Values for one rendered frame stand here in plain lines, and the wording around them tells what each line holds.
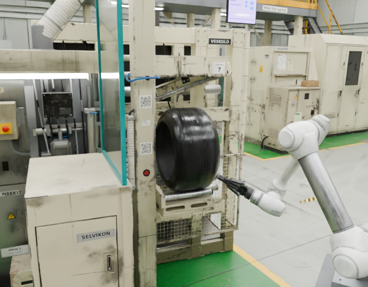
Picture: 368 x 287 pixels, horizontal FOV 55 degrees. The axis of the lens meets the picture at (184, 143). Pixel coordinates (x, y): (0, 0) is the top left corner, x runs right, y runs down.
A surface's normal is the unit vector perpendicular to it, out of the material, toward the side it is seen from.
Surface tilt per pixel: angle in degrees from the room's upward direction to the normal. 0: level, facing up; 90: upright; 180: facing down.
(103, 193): 90
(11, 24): 90
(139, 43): 90
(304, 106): 90
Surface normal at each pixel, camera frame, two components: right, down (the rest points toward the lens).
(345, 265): -0.74, 0.24
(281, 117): -0.87, 0.11
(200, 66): 0.36, 0.23
